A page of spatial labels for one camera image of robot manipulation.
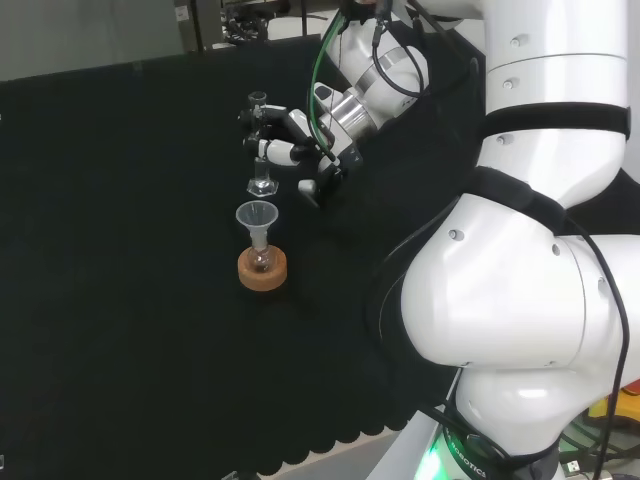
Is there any clear glass graduated cylinder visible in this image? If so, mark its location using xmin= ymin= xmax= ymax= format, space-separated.
xmin=245 ymin=91 xmax=280 ymax=198

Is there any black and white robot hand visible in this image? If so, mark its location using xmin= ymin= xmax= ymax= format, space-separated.
xmin=238 ymin=102 xmax=362 ymax=209

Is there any black bench cloth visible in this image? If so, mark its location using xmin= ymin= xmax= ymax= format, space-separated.
xmin=0 ymin=34 xmax=501 ymax=476

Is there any green cable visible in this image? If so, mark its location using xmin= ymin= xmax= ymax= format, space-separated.
xmin=309 ymin=8 xmax=352 ymax=162

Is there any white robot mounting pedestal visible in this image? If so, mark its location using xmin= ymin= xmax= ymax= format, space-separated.
xmin=367 ymin=404 xmax=451 ymax=480

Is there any clear round-bottom flask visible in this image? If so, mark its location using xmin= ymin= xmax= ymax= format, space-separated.
xmin=248 ymin=240 xmax=276 ymax=274

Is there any clear plastic funnel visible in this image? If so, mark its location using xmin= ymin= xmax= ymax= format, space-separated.
xmin=235 ymin=200 xmax=280 ymax=249

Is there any black cable bundle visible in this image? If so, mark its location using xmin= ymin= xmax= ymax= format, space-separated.
xmin=221 ymin=9 xmax=272 ymax=45

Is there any brown cork ring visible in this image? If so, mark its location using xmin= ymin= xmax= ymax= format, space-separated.
xmin=237 ymin=246 xmax=290 ymax=292

